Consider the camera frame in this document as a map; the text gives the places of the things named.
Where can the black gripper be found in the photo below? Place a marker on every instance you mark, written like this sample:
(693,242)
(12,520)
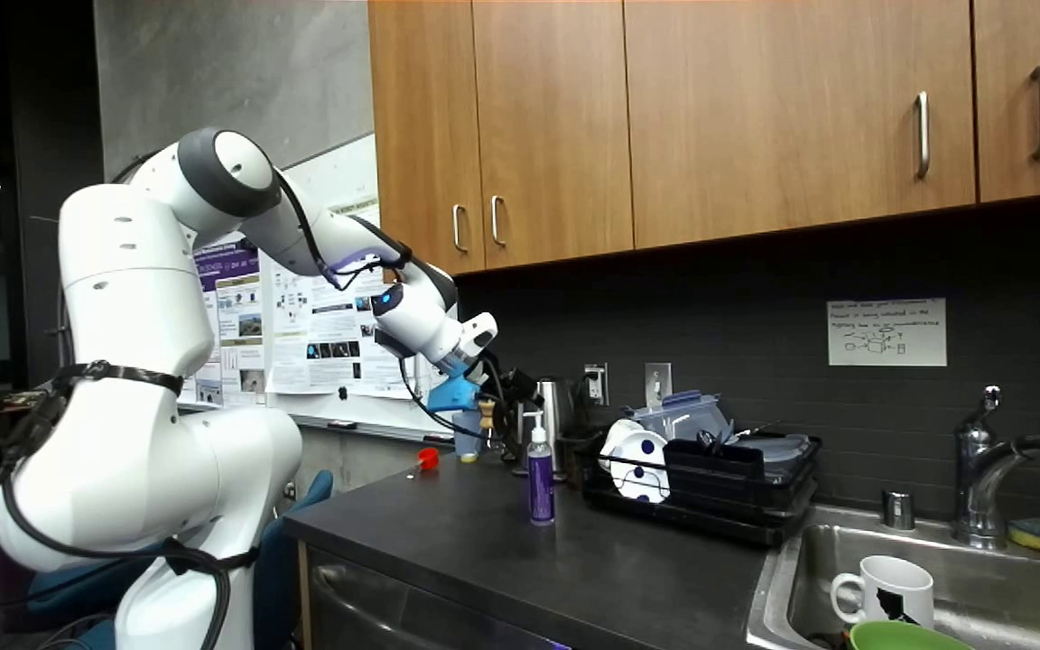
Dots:
(503,385)

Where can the purple bottle with white cap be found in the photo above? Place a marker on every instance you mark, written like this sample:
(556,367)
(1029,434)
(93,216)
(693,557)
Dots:
(538,488)

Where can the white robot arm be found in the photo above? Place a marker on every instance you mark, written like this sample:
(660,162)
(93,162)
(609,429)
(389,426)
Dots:
(133,302)

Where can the stainless steel thermos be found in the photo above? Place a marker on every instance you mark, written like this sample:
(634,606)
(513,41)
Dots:
(554,421)

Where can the black jar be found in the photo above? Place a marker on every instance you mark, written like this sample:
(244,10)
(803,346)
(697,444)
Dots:
(592,421)

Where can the small red plastic object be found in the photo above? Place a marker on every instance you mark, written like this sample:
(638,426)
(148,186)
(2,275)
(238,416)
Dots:
(427,458)

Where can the white plate with blue dots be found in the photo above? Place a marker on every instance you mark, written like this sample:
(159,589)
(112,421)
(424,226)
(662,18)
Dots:
(634,464)

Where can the clear plastic container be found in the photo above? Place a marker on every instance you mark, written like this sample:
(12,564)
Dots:
(687,416)

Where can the stainless steel dishwasher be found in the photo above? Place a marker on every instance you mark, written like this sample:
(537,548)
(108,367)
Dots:
(424,606)

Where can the white poster with dark pictures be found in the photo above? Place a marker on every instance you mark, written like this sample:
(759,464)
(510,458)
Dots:
(315,346)

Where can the black dish rack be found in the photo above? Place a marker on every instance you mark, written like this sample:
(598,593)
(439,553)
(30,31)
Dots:
(738,482)

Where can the whiteboard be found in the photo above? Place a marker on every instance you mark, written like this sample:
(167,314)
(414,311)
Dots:
(343,181)

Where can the poster with purple heading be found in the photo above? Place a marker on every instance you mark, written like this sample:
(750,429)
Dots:
(233,327)

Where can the wooden upper cabinets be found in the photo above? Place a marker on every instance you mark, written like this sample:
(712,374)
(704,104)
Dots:
(723,108)

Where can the small metal cup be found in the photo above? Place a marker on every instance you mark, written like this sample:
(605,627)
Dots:
(897,506)

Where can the white mug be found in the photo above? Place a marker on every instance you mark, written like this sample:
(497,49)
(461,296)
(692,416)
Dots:
(893,586)

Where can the green bowl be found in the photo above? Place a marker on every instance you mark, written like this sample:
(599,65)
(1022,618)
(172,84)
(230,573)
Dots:
(904,636)

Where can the chrome sink faucet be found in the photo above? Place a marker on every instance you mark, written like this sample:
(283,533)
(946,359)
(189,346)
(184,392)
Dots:
(975,470)

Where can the stainless steel sink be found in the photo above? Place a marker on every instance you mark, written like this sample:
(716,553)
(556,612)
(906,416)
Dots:
(1000,589)

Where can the wall power outlet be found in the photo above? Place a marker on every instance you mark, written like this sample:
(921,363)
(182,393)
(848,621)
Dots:
(660,385)
(598,385)

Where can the white paper wall notice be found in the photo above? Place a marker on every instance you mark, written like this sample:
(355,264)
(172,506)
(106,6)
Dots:
(887,328)

